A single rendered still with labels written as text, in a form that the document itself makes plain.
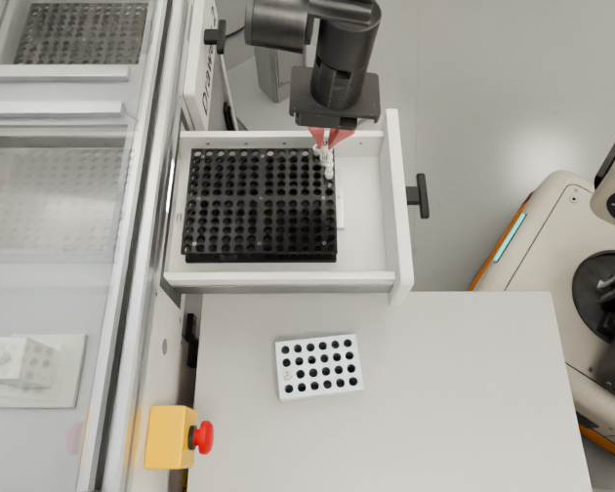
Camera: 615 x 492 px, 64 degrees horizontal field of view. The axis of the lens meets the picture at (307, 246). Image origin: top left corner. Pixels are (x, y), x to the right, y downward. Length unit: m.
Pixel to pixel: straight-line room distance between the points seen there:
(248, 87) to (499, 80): 1.00
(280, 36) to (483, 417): 0.61
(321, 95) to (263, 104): 1.40
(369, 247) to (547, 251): 0.83
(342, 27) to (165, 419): 0.48
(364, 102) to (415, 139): 1.37
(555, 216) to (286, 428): 1.07
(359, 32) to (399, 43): 1.75
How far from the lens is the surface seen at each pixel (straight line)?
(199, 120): 0.88
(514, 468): 0.84
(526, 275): 1.47
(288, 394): 0.75
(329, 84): 0.54
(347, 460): 0.78
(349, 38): 0.50
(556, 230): 1.56
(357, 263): 0.76
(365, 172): 0.84
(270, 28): 0.50
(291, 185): 0.78
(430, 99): 2.07
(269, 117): 1.91
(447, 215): 1.80
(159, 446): 0.65
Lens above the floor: 1.54
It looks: 67 degrees down
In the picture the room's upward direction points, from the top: straight up
